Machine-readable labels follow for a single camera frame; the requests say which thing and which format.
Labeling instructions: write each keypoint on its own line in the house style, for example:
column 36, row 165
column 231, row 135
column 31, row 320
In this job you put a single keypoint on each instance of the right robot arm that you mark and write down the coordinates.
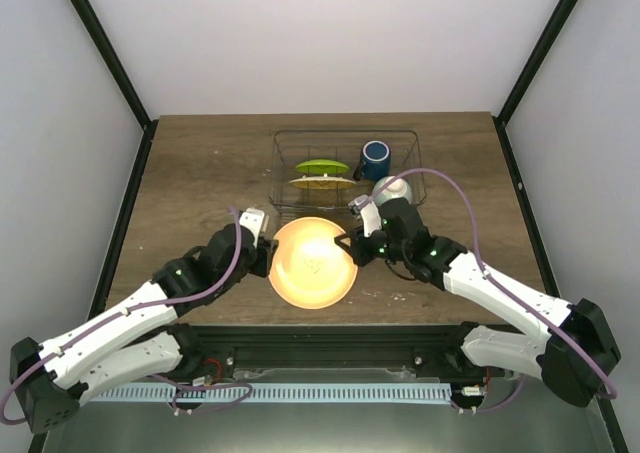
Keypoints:
column 569, row 347

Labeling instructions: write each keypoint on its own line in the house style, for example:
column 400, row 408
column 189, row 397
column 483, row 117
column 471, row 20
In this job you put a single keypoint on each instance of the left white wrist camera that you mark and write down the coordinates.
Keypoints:
column 256, row 221

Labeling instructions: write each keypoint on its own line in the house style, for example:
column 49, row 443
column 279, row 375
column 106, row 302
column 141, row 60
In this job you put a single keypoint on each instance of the lime green plate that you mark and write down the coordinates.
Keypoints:
column 321, row 167

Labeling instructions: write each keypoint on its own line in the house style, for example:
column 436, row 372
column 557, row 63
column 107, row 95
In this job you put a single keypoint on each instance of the plain peach orange plate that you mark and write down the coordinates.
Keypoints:
column 309, row 270

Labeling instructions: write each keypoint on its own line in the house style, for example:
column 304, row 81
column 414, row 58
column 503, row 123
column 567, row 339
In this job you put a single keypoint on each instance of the grey wire dish rack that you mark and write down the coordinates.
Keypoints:
column 291, row 147

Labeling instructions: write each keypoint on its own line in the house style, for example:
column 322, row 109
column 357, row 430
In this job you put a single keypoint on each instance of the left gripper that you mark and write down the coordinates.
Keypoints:
column 266, row 256

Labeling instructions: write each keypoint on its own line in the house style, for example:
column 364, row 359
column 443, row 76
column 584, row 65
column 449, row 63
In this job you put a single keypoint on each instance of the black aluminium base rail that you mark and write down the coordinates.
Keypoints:
column 424, row 350

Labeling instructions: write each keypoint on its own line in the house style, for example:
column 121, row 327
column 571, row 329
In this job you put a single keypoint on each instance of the pale green dotted bowl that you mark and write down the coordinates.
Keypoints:
column 400, row 188

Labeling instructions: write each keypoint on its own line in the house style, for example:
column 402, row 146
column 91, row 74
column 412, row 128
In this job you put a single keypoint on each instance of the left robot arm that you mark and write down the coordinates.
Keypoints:
column 139, row 337

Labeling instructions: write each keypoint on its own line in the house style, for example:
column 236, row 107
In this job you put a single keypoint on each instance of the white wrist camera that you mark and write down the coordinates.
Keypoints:
column 365, row 208
column 256, row 221

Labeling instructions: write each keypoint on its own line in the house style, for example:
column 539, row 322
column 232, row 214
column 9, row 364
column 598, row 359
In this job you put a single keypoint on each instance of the light blue slotted cable duct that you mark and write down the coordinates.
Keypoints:
column 287, row 393

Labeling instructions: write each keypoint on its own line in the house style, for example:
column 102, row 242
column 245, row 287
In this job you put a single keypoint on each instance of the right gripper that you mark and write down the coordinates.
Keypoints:
column 360, row 255

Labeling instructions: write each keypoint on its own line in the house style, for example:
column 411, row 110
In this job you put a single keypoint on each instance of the dark blue mug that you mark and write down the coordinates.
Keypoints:
column 374, row 162

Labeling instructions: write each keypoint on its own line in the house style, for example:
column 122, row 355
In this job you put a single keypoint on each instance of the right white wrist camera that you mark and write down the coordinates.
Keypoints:
column 365, row 208

